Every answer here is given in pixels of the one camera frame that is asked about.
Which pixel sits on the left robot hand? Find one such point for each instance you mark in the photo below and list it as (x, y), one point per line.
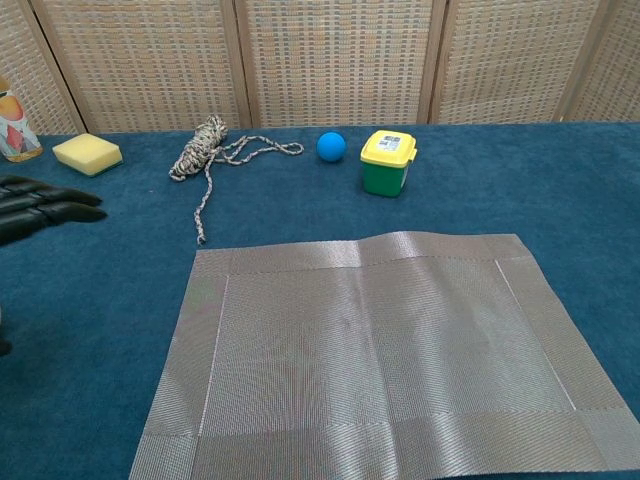
(35, 210)

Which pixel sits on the brown woven placemat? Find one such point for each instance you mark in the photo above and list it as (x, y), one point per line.
(375, 360)

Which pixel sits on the yellow sponge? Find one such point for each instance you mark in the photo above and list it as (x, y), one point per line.
(85, 152)

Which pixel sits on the juice bottle with white cap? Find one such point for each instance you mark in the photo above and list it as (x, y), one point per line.
(15, 130)

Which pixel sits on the woven bamboo screen panel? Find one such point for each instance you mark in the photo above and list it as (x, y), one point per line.
(615, 75)
(145, 65)
(510, 65)
(30, 65)
(340, 65)

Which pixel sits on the blue ball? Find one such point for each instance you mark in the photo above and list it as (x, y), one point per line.
(331, 147)

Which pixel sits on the green container with yellow lid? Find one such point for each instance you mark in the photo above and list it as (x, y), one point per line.
(385, 170)

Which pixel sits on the blue felt table cover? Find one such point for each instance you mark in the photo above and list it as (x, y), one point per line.
(525, 200)

